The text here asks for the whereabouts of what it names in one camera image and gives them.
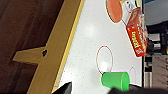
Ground orange plastic bowl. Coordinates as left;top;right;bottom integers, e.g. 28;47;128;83
105;0;130;25

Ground orange red game pieces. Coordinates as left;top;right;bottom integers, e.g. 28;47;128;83
125;6;150;59

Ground white-top wooden table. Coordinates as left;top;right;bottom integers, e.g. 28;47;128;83
12;0;147;94

